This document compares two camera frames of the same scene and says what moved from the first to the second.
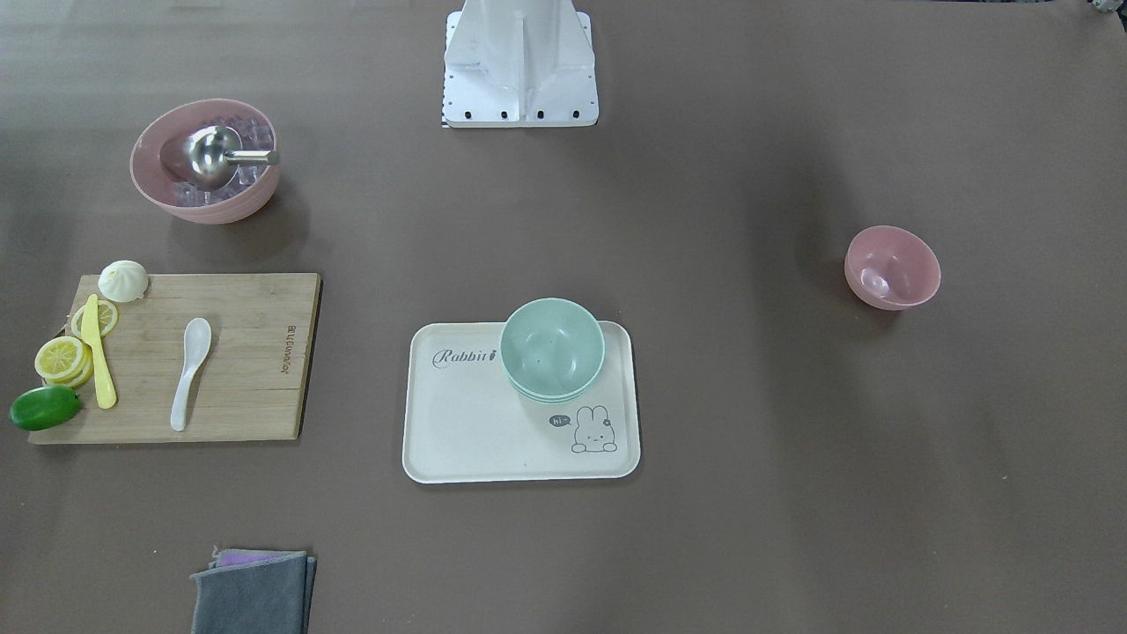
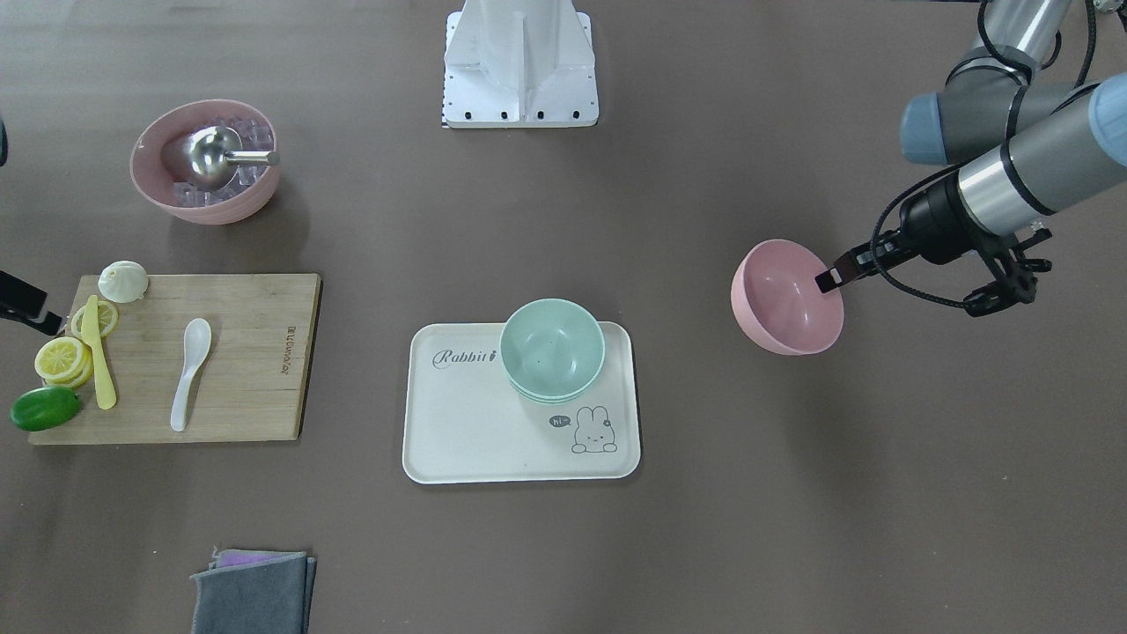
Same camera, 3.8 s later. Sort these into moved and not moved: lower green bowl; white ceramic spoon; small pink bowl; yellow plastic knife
Moved: small pink bowl
Not moved: yellow plastic knife; lower green bowl; white ceramic spoon
